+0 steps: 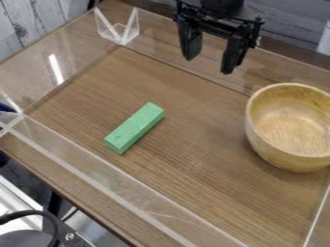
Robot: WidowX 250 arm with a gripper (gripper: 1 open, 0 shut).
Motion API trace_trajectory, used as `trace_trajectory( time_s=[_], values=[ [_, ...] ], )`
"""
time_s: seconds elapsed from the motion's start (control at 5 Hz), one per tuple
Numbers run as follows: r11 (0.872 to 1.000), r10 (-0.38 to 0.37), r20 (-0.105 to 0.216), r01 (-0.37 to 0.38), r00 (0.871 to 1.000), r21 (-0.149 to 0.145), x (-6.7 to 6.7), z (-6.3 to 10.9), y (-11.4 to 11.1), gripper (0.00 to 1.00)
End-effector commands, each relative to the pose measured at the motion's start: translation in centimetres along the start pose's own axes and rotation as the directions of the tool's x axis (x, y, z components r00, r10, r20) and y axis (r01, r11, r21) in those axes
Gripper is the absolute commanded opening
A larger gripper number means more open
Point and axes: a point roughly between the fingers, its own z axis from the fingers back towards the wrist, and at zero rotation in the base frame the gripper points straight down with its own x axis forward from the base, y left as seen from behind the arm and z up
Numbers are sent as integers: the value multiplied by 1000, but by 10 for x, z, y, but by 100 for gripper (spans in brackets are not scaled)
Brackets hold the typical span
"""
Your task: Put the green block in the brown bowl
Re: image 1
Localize black metal bracket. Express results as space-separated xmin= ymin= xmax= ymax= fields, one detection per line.
xmin=42 ymin=211 xmax=95 ymax=247

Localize wooden brown bowl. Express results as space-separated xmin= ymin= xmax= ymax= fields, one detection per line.
xmin=245 ymin=83 xmax=330 ymax=173

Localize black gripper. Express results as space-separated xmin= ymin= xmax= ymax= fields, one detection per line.
xmin=174 ymin=0 xmax=265 ymax=74

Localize clear acrylic tray wall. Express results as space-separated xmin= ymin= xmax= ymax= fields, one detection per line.
xmin=0 ymin=0 xmax=330 ymax=247

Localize green rectangular block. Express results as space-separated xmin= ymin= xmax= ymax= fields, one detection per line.
xmin=105 ymin=102 xmax=166 ymax=154

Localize black cable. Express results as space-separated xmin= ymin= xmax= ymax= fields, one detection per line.
xmin=0 ymin=209 xmax=62 ymax=247

